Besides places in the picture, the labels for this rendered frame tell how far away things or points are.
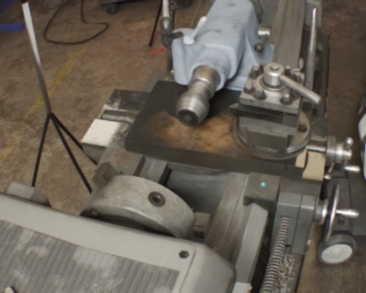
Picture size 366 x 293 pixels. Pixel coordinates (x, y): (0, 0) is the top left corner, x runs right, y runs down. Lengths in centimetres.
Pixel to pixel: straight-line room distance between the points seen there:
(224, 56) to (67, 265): 95
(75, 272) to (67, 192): 202
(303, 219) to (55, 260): 97
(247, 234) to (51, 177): 170
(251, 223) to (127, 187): 49
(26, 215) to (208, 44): 89
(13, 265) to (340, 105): 274
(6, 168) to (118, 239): 231
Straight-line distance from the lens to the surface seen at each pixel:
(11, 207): 86
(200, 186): 166
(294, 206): 150
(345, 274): 233
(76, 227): 79
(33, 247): 79
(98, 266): 74
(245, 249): 134
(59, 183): 281
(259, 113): 135
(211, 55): 148
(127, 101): 178
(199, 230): 105
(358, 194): 244
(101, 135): 166
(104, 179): 103
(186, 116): 134
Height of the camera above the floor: 194
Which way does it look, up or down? 42 degrees down
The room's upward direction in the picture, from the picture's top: 6 degrees counter-clockwise
